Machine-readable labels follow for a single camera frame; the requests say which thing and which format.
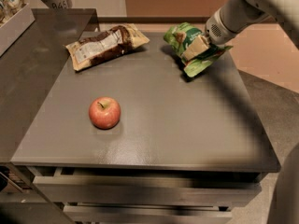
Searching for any grey side counter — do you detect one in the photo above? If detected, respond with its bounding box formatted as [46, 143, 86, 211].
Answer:
[0, 8, 98, 165]

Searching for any grey drawer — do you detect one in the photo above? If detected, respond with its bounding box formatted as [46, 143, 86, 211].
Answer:
[64, 205, 232, 224]
[30, 167, 261, 207]

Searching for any upper grey drawer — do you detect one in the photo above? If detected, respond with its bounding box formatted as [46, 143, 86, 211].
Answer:
[30, 167, 261, 207]

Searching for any green rice chip bag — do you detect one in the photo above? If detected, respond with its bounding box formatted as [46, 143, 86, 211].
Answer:
[164, 22, 232, 77]

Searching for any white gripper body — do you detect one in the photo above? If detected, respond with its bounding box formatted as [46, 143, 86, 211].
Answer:
[205, 8, 237, 45]

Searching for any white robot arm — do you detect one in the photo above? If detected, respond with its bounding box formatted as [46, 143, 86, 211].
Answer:
[183, 0, 299, 61]

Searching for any brown and white snack bag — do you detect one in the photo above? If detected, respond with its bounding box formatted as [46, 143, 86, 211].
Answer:
[65, 23, 150, 72]

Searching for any lower grey drawer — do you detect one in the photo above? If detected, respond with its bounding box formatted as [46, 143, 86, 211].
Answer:
[64, 205, 232, 224]

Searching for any grey box with snacks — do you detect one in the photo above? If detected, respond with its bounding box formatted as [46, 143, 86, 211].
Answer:
[0, 0, 35, 56]

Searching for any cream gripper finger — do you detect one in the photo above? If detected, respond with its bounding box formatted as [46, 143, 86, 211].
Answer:
[182, 35, 209, 61]

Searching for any red apple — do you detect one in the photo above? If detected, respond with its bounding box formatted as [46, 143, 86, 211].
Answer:
[89, 97, 121, 130]

